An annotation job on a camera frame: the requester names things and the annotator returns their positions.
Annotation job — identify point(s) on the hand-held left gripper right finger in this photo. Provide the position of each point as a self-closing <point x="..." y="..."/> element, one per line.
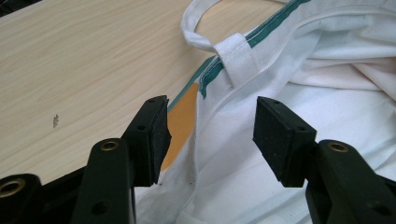
<point x="286" y="146"/>

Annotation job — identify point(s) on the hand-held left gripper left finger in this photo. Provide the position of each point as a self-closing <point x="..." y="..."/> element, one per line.
<point x="143" y="146"/>

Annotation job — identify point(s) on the white tote bag green patches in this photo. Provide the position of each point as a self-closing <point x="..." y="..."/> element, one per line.
<point x="327" y="115"/>

